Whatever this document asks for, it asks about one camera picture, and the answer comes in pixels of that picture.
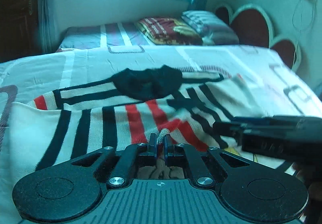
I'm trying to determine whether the pale curtain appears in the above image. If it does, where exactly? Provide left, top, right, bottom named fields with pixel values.
left=38, top=0, right=69, bottom=54

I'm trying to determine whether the dark wooden door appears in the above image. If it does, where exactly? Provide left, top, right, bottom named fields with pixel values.
left=0, top=0, right=41, bottom=64

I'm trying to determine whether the striped knit sweater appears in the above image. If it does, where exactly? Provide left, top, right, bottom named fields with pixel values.
left=0, top=64, right=277, bottom=224

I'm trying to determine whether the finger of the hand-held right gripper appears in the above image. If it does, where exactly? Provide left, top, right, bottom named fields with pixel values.
left=230, top=116, right=275, bottom=127
left=213, top=121, right=245, bottom=139

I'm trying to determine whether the red patterned pillow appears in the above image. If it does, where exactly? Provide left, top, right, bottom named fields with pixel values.
left=134, top=16, right=205, bottom=46

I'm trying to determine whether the thin wall cable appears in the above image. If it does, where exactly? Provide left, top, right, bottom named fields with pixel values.
left=291, top=0, right=318, bottom=64

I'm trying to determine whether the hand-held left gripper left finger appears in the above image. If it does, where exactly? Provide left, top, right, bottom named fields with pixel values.
left=71, top=133, right=159, bottom=188

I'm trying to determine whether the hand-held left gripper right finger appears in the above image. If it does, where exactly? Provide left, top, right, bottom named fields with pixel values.
left=163, top=135, right=251, bottom=188

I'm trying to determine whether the bed with patterned sheet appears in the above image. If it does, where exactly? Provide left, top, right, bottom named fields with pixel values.
left=0, top=44, right=322, bottom=224

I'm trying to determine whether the red heart-shaped headboard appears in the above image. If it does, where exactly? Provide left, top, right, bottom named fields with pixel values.
left=214, top=4, right=302, bottom=71

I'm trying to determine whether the purple striped bed sheet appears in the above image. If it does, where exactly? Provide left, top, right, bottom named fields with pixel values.
left=57, top=22, right=156, bottom=52

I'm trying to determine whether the striped pillow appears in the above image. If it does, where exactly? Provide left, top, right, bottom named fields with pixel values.
left=181, top=10, right=240, bottom=46

